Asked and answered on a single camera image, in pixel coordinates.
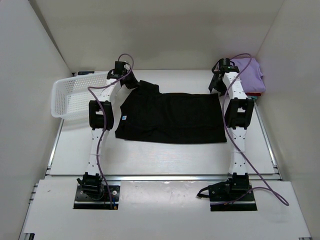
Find red folded t shirt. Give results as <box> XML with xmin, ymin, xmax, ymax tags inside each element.
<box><xmin>246</xmin><ymin>92</ymin><xmax>262</xmax><ymax>97</ymax></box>

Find white plastic basket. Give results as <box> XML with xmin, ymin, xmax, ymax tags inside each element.
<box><xmin>50</xmin><ymin>71</ymin><xmax>121</xmax><ymax>120</ymax></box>

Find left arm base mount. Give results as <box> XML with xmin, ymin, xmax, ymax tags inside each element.
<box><xmin>73</xmin><ymin>182</ymin><xmax>121</xmax><ymax>210</ymax></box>

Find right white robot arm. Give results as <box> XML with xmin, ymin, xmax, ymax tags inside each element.
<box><xmin>208</xmin><ymin>58</ymin><xmax>253</xmax><ymax>200</ymax></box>

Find aluminium rail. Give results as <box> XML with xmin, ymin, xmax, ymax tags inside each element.
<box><xmin>45</xmin><ymin>173</ymin><xmax>281</xmax><ymax>181</ymax></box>

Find black t shirt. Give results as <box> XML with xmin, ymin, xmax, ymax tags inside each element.
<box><xmin>115</xmin><ymin>80</ymin><xmax>227</xmax><ymax>144</ymax></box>

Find purple cable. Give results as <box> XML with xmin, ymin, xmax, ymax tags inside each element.
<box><xmin>222</xmin><ymin>52</ymin><xmax>291</xmax><ymax>207</ymax></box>
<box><xmin>87</xmin><ymin>53</ymin><xmax>136</xmax><ymax>210</ymax></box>

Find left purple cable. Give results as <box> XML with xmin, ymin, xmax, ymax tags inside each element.
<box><xmin>87</xmin><ymin>53</ymin><xmax>136</xmax><ymax>210</ymax></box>

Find small dark label plate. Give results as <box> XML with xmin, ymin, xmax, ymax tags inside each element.
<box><xmin>77</xmin><ymin>71</ymin><xmax>95</xmax><ymax>76</ymax></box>

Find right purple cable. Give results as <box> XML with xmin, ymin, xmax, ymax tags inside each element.
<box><xmin>222</xmin><ymin>52</ymin><xmax>291</xmax><ymax>207</ymax></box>

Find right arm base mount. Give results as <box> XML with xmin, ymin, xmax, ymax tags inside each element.
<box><xmin>196</xmin><ymin>173</ymin><xmax>258</xmax><ymax>212</ymax></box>

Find purple folded t shirt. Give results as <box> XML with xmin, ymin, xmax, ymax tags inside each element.
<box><xmin>240</xmin><ymin>58</ymin><xmax>266</xmax><ymax>94</ymax></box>

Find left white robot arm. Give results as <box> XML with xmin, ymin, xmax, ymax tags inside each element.
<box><xmin>77</xmin><ymin>60</ymin><xmax>138</xmax><ymax>200</ymax></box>

